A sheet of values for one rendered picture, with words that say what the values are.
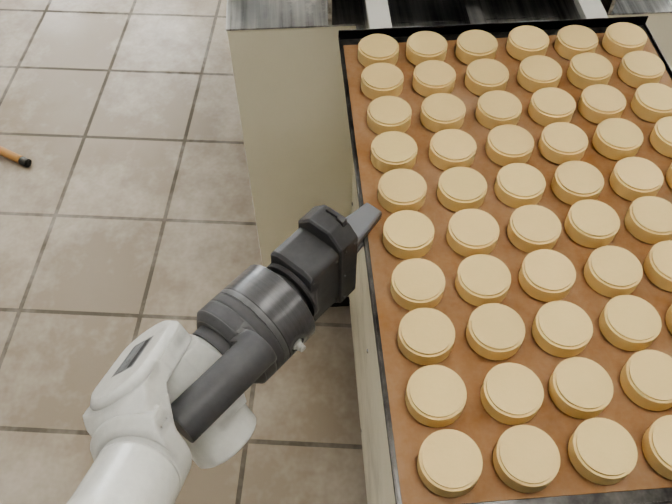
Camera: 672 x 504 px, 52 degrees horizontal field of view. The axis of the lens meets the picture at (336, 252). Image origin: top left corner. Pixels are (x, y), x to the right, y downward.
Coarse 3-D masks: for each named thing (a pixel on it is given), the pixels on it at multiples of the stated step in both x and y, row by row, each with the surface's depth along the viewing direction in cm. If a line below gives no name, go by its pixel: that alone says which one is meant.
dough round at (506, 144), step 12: (492, 132) 75; (504, 132) 75; (516, 132) 75; (528, 132) 75; (492, 144) 74; (504, 144) 74; (516, 144) 74; (528, 144) 74; (492, 156) 75; (504, 156) 73; (516, 156) 73; (528, 156) 74
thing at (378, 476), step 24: (408, 24) 101; (432, 24) 101; (456, 24) 101; (360, 264) 116; (360, 288) 119; (360, 312) 122; (360, 336) 125; (360, 360) 129; (360, 384) 133; (360, 408) 137; (384, 432) 89; (384, 456) 91; (384, 480) 92
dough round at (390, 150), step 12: (384, 132) 75; (396, 132) 75; (372, 144) 74; (384, 144) 74; (396, 144) 74; (408, 144) 74; (372, 156) 74; (384, 156) 73; (396, 156) 73; (408, 156) 73; (384, 168) 73; (396, 168) 73; (408, 168) 74
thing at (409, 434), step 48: (528, 96) 81; (576, 96) 81; (480, 144) 77; (432, 192) 73; (624, 240) 69; (384, 288) 66; (576, 288) 66; (384, 336) 63; (528, 336) 63; (480, 384) 60; (432, 432) 57; (480, 432) 57; (480, 480) 55; (576, 480) 55; (624, 480) 55
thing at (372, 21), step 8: (360, 0) 102; (368, 0) 94; (376, 0) 94; (384, 0) 94; (368, 8) 93; (376, 8) 93; (384, 8) 93; (368, 16) 92; (376, 16) 92; (384, 16) 92; (368, 24) 92; (376, 24) 91; (384, 24) 91
